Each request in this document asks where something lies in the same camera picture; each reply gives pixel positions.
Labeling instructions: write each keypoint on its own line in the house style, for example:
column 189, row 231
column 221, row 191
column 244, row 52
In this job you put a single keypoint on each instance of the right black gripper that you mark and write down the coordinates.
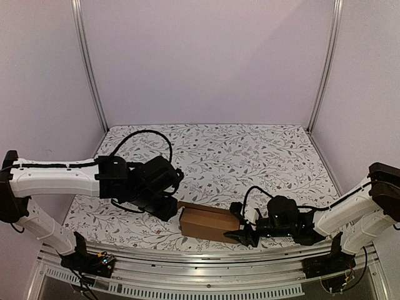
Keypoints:
column 250, row 227

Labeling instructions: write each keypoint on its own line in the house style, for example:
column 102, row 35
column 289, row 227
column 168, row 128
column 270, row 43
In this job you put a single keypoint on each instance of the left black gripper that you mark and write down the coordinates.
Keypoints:
column 165, row 214

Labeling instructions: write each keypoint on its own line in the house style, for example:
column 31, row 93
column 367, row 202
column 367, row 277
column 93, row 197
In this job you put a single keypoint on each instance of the brown cardboard box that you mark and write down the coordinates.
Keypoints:
column 206, row 222

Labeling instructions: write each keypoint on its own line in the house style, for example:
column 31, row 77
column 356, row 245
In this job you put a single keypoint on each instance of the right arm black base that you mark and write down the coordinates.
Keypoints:
column 335, row 261

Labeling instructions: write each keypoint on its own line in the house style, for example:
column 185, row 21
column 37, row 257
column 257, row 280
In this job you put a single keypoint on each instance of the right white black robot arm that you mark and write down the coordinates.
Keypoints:
column 373, row 205

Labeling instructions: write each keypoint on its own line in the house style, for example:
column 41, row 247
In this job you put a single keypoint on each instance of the floral patterned table mat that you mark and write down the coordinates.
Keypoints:
column 222, row 163

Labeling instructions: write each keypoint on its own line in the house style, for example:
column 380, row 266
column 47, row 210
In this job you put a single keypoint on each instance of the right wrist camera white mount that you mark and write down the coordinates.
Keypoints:
column 246, row 215

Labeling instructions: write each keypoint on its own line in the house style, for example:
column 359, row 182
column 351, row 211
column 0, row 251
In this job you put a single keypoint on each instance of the aluminium front rail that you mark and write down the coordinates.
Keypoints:
column 254, row 274

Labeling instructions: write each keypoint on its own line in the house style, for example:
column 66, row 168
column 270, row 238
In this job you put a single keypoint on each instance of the left aluminium frame post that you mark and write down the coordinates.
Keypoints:
column 77, row 13

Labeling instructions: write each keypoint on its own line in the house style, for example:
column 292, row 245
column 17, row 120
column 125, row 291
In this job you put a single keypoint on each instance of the aluminium frame post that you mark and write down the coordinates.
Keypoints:
column 327, row 66
column 77, row 13

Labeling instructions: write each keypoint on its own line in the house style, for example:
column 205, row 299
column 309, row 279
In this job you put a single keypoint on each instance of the right aluminium frame post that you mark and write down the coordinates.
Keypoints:
column 327, row 66

